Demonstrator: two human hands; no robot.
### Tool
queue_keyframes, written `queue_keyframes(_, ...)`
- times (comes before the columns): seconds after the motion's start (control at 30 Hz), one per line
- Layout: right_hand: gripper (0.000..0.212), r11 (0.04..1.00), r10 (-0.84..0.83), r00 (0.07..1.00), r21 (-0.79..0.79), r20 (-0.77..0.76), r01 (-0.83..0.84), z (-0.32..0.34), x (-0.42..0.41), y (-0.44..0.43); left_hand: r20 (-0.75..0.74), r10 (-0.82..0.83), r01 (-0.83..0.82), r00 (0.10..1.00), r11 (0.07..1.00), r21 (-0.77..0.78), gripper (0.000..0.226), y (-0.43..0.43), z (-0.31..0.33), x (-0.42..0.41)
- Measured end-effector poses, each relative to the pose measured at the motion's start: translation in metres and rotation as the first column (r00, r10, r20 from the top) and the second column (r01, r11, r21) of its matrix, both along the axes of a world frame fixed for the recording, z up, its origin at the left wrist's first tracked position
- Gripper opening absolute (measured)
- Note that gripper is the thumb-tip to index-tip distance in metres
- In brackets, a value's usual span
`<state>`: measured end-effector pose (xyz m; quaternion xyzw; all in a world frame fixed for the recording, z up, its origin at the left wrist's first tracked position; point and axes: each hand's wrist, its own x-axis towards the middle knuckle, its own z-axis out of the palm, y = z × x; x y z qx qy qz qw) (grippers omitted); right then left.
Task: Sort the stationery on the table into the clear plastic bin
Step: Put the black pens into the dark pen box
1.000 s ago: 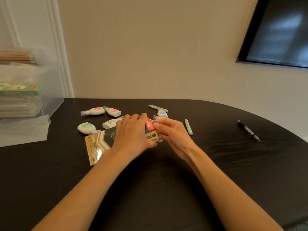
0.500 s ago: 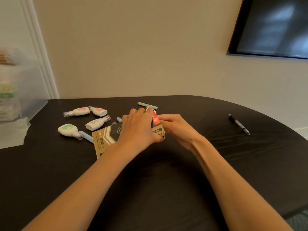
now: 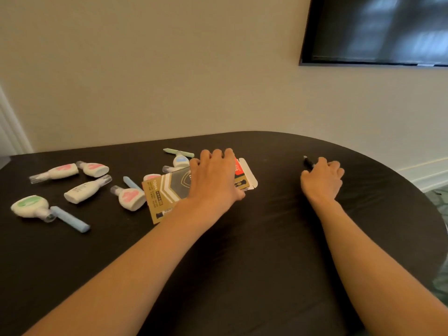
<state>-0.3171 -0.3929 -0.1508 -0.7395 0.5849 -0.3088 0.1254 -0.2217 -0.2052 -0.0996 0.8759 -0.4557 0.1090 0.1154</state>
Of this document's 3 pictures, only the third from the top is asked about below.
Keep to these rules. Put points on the person's left hand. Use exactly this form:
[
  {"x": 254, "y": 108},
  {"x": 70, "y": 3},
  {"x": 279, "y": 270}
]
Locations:
[{"x": 213, "y": 181}]

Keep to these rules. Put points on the person's right hand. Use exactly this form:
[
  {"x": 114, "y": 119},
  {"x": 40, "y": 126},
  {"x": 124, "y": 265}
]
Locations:
[{"x": 322, "y": 183}]

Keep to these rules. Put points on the black pen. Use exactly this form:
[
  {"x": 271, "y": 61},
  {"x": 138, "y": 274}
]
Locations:
[{"x": 308, "y": 161}]

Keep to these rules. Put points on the white blue correction tape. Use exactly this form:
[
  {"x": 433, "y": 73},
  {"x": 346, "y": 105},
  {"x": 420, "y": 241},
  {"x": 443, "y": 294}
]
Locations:
[{"x": 181, "y": 160}]

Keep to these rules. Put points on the green highlighter stick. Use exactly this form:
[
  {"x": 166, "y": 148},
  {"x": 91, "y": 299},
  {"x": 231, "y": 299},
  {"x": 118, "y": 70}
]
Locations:
[{"x": 178, "y": 152}]

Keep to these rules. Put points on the white green correction tape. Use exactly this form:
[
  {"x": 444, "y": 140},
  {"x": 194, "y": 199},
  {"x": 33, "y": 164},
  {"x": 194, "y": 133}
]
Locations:
[{"x": 169, "y": 169}]

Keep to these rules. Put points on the black gold pen box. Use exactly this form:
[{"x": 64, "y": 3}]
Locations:
[{"x": 164, "y": 195}]

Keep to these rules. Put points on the white pink correction tape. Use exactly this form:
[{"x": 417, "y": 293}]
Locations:
[
  {"x": 94, "y": 169},
  {"x": 152, "y": 177},
  {"x": 59, "y": 171},
  {"x": 131, "y": 198}
]

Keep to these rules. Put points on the white printed correction tape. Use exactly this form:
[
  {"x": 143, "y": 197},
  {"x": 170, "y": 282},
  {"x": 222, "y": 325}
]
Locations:
[{"x": 82, "y": 191}]

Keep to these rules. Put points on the person's left forearm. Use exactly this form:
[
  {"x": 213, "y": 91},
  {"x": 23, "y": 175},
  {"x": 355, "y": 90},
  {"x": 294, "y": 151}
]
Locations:
[{"x": 122, "y": 283}]

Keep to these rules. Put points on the person's right forearm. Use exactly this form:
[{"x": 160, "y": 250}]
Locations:
[{"x": 378, "y": 276}]

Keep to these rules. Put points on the black wall television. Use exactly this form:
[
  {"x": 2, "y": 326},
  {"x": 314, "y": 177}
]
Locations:
[{"x": 378, "y": 27}]

